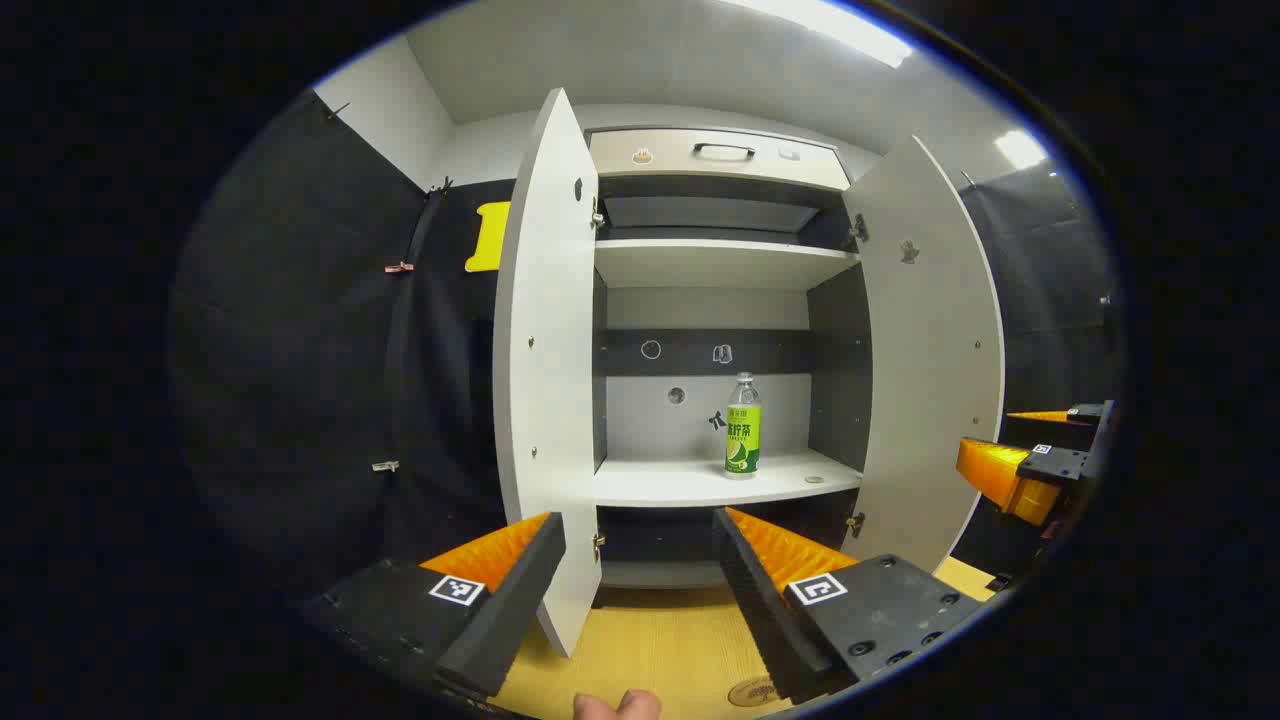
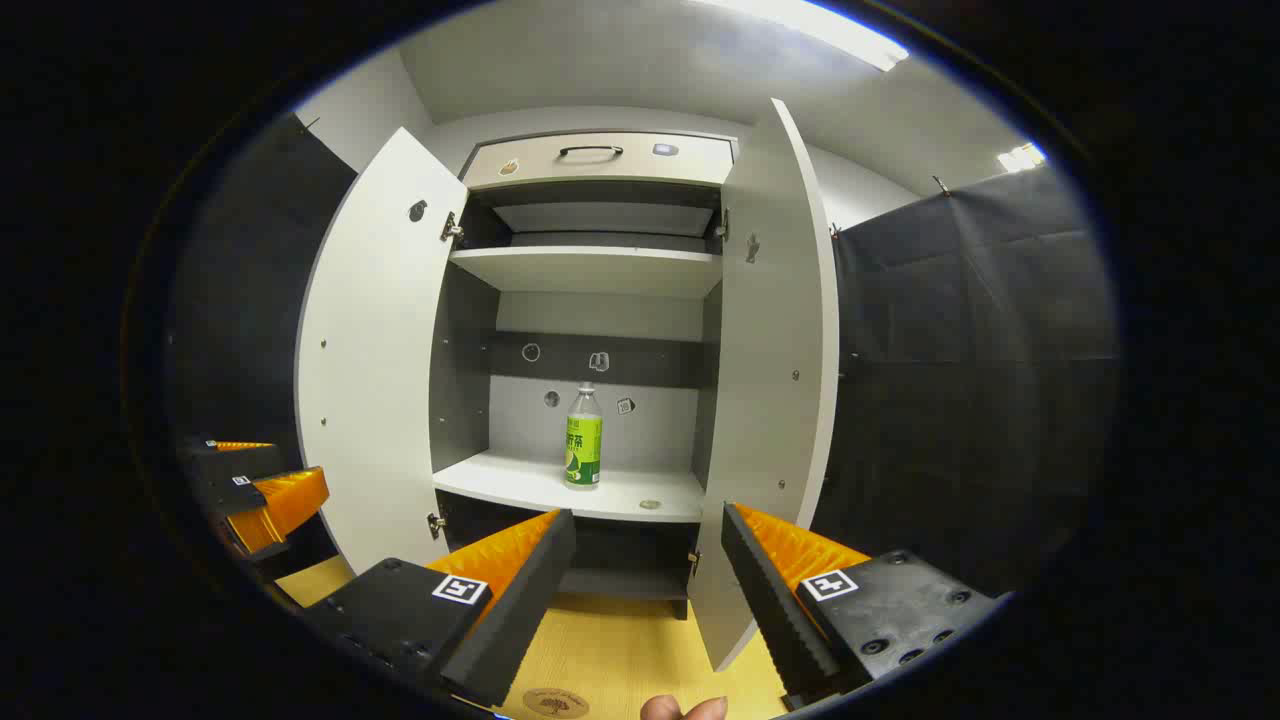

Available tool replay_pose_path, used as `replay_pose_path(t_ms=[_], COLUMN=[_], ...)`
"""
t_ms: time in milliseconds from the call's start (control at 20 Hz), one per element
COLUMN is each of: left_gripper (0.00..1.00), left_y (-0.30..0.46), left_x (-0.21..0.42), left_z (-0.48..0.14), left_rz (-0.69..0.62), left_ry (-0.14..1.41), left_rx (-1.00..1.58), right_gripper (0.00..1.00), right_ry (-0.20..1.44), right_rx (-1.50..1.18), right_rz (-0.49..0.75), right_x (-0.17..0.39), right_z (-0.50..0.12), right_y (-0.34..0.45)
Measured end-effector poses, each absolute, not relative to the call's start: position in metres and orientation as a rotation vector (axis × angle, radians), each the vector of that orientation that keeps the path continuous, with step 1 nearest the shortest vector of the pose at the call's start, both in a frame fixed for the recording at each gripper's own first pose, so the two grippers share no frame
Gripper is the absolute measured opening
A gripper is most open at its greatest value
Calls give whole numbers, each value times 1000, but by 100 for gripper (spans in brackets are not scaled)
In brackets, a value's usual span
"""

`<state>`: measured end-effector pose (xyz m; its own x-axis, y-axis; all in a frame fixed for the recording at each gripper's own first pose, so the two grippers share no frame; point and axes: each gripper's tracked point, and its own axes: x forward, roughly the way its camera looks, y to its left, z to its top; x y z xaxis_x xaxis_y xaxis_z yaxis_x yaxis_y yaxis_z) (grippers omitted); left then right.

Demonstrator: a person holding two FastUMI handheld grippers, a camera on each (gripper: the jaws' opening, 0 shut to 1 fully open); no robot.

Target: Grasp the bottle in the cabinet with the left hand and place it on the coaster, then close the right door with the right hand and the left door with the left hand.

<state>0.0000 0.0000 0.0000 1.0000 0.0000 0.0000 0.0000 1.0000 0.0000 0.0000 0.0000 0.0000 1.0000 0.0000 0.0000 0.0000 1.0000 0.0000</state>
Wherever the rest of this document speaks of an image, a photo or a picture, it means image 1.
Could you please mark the black backdrop cloth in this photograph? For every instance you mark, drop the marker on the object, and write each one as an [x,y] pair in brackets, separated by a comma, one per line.
[300,350]
[1050,280]

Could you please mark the white cabinet drawer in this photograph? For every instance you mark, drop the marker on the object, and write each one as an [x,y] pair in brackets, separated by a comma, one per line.
[700,172]

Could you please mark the green label bottle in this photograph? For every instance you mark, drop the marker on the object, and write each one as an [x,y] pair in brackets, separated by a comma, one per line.
[743,440]

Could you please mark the black cloth clip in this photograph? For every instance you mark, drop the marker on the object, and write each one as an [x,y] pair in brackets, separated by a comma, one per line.
[337,108]
[440,185]

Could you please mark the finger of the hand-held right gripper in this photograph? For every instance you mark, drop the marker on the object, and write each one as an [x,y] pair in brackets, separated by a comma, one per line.
[1000,475]
[1085,411]

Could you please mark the white cabinet door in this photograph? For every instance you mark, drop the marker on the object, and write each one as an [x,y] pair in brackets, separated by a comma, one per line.
[545,350]
[930,380]

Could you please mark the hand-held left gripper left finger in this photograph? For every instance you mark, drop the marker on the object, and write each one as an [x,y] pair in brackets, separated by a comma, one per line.
[510,610]

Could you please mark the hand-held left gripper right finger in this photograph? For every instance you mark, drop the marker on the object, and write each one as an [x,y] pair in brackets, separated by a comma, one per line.
[770,620]

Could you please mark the white and grey cabinet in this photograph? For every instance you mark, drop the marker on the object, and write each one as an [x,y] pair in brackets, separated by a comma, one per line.
[690,480]

